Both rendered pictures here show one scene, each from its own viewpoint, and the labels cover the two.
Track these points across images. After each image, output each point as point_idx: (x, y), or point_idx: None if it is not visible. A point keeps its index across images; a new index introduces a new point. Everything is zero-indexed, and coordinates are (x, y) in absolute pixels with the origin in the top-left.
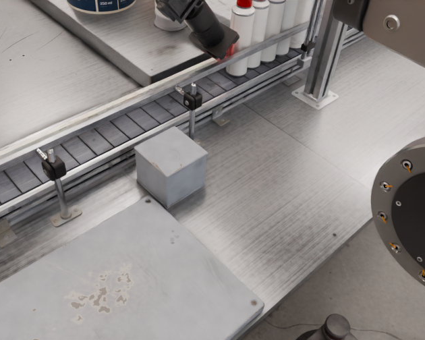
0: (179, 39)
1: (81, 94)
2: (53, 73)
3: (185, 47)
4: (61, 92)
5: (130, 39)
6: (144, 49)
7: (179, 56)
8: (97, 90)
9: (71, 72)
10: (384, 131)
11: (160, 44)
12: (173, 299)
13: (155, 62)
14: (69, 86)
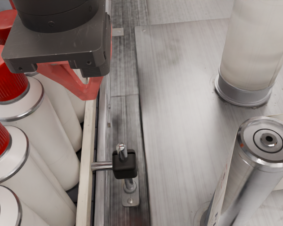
0: (189, 76)
1: (170, 9)
2: (215, 3)
3: (165, 71)
4: (183, 1)
5: (218, 36)
6: (187, 38)
7: (150, 58)
8: (170, 18)
9: (210, 12)
10: None
11: (189, 54)
12: None
13: (154, 37)
14: (188, 6)
